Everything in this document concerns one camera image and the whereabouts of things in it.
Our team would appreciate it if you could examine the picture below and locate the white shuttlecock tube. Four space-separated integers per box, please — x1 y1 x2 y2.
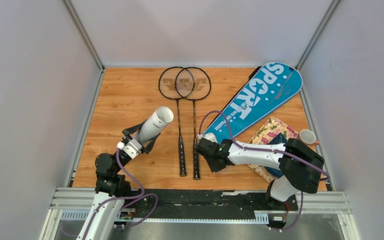
133 106 174 144

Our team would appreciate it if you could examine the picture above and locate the black badminton racket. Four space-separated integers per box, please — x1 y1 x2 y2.
158 66 187 177
174 66 212 180

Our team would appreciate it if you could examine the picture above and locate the blue racket cover bag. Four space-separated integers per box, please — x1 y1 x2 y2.
202 61 303 143

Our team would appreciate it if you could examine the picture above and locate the clear plastic tube lid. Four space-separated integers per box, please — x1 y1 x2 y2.
218 165 230 174

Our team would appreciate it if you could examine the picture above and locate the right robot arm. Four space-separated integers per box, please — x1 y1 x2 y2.
195 137 325 210

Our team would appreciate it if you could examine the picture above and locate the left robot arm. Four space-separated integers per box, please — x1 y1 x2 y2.
77 119 167 240

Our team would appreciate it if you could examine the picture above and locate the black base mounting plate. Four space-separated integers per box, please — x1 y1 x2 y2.
130 189 299 220

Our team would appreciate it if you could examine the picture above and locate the floral tray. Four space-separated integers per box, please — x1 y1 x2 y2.
248 116 299 183

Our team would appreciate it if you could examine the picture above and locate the blue leaf-shaped dish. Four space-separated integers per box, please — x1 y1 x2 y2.
264 133 288 178

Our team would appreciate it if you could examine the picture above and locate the white and pink mug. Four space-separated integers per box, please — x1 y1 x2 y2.
297 129 320 146

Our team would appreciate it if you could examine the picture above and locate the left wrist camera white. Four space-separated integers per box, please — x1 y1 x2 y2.
116 141 125 151

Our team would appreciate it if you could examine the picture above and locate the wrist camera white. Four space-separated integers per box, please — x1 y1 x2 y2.
197 132 218 143
116 141 125 151

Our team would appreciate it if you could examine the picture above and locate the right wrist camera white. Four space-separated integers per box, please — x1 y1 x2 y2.
197 132 218 143

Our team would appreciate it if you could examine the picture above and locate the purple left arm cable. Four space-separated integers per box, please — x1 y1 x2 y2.
80 149 160 240

